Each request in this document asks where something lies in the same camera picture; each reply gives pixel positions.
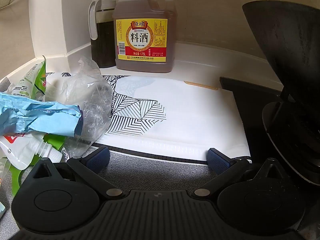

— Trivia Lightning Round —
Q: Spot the blue wrapper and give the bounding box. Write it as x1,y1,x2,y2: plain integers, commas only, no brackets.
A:
0,92,83,137

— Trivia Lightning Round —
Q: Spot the black gas stove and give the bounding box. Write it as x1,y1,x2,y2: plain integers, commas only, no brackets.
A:
219,77,320,183

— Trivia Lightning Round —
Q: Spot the white geometric print cutting board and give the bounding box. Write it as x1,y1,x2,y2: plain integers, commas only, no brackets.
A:
46,72,251,165

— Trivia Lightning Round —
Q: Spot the grey fabric mat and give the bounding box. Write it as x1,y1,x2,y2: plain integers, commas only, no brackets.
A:
0,142,252,233

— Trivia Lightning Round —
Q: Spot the black wok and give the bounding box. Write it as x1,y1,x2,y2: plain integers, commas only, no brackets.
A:
242,0,320,102

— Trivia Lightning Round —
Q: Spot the dark sauce dispenser bottle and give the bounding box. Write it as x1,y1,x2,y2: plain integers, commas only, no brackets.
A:
88,0,117,68

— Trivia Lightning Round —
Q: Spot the green and white pouch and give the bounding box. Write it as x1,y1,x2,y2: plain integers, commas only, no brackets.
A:
5,55,48,100

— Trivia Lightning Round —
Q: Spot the yellow red seasoning box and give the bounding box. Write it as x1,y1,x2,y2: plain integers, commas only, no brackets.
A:
112,0,177,73

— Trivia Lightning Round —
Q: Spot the white spout pouch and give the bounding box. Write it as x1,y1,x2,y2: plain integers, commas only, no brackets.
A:
0,132,63,170

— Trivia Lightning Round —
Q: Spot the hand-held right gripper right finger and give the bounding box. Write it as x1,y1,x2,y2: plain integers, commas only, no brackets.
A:
194,148,288,198

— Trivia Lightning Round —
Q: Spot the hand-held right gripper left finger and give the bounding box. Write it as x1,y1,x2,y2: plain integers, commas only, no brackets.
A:
25,146,125,198

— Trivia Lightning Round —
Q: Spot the trash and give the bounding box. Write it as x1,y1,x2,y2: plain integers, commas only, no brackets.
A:
46,57,117,159

